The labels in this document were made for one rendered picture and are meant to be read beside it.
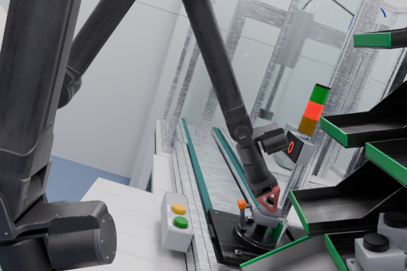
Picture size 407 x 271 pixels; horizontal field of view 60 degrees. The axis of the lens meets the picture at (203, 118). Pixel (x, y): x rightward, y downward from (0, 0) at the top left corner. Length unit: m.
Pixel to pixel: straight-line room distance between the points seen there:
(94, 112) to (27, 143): 2.91
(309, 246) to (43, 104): 0.60
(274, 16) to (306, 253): 1.40
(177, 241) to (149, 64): 2.32
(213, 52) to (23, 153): 0.49
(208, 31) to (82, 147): 2.75
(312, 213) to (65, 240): 0.44
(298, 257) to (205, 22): 0.53
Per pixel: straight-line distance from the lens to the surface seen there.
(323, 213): 0.70
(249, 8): 1.92
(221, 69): 0.78
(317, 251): 0.81
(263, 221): 0.97
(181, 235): 0.95
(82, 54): 0.80
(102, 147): 3.36
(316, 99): 1.11
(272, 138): 0.87
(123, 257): 0.98
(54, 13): 0.36
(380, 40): 0.61
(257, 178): 0.90
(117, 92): 3.20
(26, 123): 0.38
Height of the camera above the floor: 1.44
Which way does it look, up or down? 12 degrees down
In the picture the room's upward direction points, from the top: 18 degrees clockwise
